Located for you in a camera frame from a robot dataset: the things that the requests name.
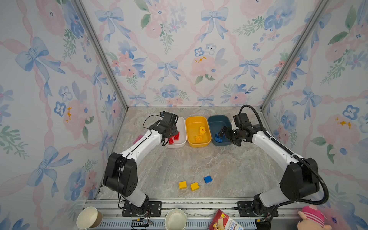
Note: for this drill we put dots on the white paper bowl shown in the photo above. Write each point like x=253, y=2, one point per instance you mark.
x=176, y=219

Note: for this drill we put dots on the yellow lego brick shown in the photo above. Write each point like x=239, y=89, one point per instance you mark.
x=198, y=138
x=182, y=185
x=194, y=186

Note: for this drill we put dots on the pink lego brick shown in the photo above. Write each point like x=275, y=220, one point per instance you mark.
x=138, y=138

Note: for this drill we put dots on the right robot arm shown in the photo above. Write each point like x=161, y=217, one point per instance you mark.
x=299, y=178

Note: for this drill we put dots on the red snack box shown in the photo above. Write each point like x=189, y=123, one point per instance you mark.
x=222, y=221

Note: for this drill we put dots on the white plastic container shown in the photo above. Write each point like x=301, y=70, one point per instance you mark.
x=182, y=136

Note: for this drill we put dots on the brown paper cup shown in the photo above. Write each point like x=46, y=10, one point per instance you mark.
x=90, y=217

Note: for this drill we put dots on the yellow duck lego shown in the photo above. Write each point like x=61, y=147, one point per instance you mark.
x=202, y=131

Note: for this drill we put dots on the pink plush toy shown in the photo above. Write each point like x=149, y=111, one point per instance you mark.
x=312, y=219

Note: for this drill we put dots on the aluminium rail frame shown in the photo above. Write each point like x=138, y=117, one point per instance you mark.
x=199, y=211

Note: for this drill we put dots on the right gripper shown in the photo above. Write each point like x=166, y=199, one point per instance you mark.
x=227, y=131

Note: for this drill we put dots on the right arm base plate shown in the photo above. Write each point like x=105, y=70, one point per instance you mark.
x=247, y=209

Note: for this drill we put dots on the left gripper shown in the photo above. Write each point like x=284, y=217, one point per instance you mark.
x=175, y=131

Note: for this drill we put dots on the blue lego brick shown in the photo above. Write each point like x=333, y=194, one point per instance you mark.
x=208, y=179
x=218, y=139

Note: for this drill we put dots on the dark teal plastic container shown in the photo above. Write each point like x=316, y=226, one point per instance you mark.
x=216, y=123

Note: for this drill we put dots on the yellow plastic container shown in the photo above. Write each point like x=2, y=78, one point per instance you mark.
x=192, y=129

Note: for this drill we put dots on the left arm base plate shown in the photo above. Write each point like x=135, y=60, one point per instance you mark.
x=148, y=209

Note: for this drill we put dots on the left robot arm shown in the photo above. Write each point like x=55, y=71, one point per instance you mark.
x=121, y=173

